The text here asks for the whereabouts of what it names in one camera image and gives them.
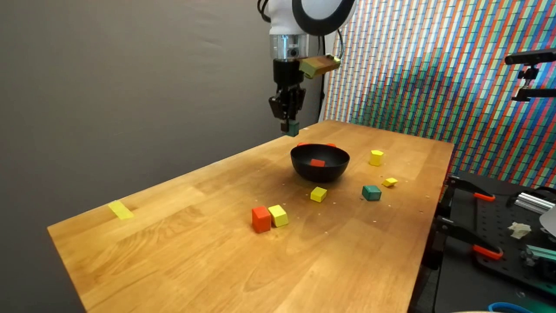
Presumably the olive yellow toy cube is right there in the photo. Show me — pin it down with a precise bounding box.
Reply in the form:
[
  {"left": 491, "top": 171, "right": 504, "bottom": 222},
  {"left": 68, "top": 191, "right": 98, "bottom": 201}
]
[{"left": 308, "top": 185, "right": 331, "bottom": 205}]

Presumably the multicolour patterned backdrop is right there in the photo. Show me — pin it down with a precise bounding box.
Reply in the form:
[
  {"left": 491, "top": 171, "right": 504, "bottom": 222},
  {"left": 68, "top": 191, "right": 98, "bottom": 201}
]
[{"left": 319, "top": 0, "right": 556, "bottom": 189}]

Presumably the large red toy cube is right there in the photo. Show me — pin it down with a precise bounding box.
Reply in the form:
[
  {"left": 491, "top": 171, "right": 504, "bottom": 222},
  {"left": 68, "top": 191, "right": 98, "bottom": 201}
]
[{"left": 251, "top": 205, "right": 275, "bottom": 236}]

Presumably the black bowl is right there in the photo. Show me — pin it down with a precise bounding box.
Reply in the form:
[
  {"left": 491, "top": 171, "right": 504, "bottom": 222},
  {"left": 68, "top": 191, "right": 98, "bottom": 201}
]
[{"left": 289, "top": 142, "right": 352, "bottom": 185}]

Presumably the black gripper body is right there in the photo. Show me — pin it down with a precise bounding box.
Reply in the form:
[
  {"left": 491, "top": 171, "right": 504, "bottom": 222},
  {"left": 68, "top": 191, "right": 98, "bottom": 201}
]
[{"left": 273, "top": 58, "right": 306, "bottom": 97}]

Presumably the bright yellow toy cube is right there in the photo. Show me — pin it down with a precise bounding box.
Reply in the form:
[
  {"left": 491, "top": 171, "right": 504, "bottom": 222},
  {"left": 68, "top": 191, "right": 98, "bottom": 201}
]
[{"left": 268, "top": 203, "right": 291, "bottom": 229}]

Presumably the black camera mount rig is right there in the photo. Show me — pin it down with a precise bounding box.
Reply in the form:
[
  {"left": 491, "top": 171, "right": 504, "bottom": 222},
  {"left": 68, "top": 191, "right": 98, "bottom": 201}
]
[{"left": 503, "top": 48, "right": 556, "bottom": 102}]

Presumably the teal handled tool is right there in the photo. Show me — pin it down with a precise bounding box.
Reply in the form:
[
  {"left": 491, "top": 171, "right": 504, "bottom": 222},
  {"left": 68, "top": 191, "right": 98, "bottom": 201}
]
[{"left": 524, "top": 243, "right": 556, "bottom": 265}]

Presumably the black pegboard workbench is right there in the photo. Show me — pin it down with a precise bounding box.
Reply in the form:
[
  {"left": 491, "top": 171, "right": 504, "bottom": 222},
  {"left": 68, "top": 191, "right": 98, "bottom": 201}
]
[{"left": 407, "top": 170, "right": 556, "bottom": 313}]

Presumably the white ribbed block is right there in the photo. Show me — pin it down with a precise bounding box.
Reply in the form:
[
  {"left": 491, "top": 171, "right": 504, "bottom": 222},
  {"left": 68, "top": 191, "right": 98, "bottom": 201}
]
[{"left": 513, "top": 191, "right": 556, "bottom": 215}]

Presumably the grey round plate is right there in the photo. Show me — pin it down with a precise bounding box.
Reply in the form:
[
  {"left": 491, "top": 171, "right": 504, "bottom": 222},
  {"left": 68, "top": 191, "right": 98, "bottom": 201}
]
[{"left": 537, "top": 205, "right": 556, "bottom": 239}]

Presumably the yellow block far left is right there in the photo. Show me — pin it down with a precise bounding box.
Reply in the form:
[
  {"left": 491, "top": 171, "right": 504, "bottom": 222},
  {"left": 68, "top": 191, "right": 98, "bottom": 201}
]
[{"left": 107, "top": 199, "right": 136, "bottom": 222}]

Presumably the black clamp orange handle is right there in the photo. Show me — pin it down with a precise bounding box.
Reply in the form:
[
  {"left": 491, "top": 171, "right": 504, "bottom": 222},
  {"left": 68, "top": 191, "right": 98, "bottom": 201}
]
[
  {"left": 444, "top": 173, "right": 499, "bottom": 205},
  {"left": 435, "top": 213, "right": 506, "bottom": 262}
]

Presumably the blue handled tool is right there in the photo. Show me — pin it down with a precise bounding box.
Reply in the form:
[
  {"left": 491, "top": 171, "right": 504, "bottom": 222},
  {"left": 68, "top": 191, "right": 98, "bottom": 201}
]
[{"left": 487, "top": 300, "right": 534, "bottom": 313}]

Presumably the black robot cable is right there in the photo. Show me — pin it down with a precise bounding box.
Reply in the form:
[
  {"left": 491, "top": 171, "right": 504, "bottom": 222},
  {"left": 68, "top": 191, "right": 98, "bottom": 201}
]
[{"left": 331, "top": 29, "right": 346, "bottom": 60}]

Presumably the yellow hexagonal toy block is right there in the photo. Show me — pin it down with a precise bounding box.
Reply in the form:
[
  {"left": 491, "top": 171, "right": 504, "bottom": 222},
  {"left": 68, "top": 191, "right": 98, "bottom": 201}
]
[{"left": 369, "top": 147, "right": 386, "bottom": 168}]

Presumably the tan wrist camera box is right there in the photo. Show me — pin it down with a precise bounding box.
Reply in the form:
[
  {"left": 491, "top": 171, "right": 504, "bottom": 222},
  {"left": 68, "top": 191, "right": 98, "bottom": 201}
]
[{"left": 299, "top": 53, "right": 343, "bottom": 81}]

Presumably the pale rock-like lump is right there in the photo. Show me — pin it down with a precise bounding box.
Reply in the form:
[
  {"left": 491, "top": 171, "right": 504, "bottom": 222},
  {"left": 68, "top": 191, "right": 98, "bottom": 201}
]
[{"left": 508, "top": 220, "right": 534, "bottom": 241}]

